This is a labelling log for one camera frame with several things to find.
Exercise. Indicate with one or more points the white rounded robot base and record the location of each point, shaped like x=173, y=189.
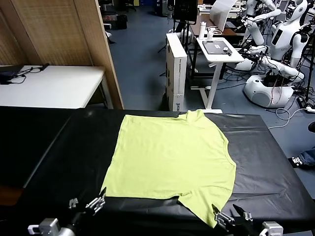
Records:
x=243, y=65

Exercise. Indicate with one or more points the small white cup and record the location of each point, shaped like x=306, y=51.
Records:
x=210, y=34

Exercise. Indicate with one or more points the lime green t-shirt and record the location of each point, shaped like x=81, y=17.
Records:
x=167, y=157

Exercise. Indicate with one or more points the wooden partition screen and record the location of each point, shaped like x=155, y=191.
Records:
x=61, y=32

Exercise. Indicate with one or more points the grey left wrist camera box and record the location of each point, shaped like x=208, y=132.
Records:
x=46, y=226

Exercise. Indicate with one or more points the black power strip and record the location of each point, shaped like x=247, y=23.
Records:
x=44, y=66

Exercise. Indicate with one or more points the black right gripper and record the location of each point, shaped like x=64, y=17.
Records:
x=243, y=231

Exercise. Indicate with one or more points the grey laptop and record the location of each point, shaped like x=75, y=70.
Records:
x=214, y=48

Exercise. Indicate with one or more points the blue jeans leg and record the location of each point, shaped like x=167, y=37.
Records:
x=308, y=157

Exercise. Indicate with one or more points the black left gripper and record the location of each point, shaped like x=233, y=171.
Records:
x=78, y=220

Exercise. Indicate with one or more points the white humanoid robot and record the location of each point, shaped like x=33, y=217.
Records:
x=283, y=41
x=256, y=33

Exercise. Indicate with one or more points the tall white bottle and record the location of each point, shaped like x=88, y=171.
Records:
x=202, y=30

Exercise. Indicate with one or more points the white table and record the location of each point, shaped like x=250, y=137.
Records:
x=49, y=86

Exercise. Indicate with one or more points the black monitor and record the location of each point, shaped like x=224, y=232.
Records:
x=185, y=11

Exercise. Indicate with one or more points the black storage bin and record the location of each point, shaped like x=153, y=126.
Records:
x=121, y=22

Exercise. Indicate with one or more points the white height-adjustable desk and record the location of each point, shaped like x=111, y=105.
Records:
x=221, y=58

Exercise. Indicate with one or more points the tall white cardboard box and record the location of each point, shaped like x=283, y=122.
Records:
x=177, y=73

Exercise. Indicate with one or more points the black white sneaker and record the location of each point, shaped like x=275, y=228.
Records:
x=297, y=161
x=312, y=127

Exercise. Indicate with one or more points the black tripod stand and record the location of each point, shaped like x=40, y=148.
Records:
x=164, y=46
x=308, y=81

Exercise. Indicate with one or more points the small black device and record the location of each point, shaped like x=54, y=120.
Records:
x=227, y=51

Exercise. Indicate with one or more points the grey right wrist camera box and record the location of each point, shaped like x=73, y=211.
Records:
x=272, y=228

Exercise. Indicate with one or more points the white curved panel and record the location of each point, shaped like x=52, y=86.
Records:
x=220, y=14

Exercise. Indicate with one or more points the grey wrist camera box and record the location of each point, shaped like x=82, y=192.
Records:
x=46, y=226
x=272, y=228

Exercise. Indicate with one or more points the white floor power strip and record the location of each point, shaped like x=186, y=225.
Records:
x=310, y=108

